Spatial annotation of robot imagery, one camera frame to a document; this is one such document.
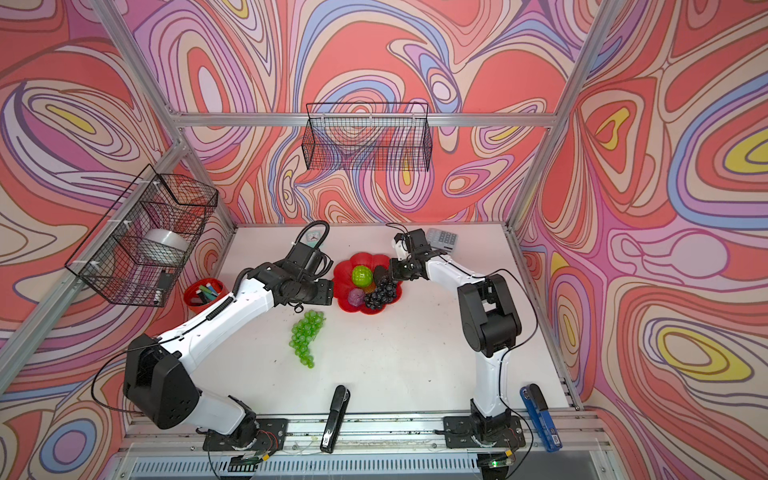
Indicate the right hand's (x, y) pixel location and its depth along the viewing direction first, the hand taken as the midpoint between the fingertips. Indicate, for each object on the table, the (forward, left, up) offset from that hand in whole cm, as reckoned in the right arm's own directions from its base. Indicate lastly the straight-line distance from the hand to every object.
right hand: (390, 278), depth 97 cm
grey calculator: (+21, -21, -5) cm, 30 cm away
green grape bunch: (-17, +26, -1) cm, 32 cm away
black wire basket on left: (-9, +60, +28) cm, 67 cm away
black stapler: (-37, +14, -2) cm, 40 cm away
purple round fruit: (-6, +11, 0) cm, 13 cm away
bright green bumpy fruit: (+2, +9, 0) cm, 10 cm away
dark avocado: (+4, +4, -2) cm, 6 cm away
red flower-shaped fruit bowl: (0, +16, -2) cm, 16 cm away
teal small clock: (+23, +30, -3) cm, 38 cm away
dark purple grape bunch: (-7, +2, +1) cm, 7 cm away
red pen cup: (-8, +56, +7) cm, 57 cm away
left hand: (-11, +18, +9) cm, 23 cm away
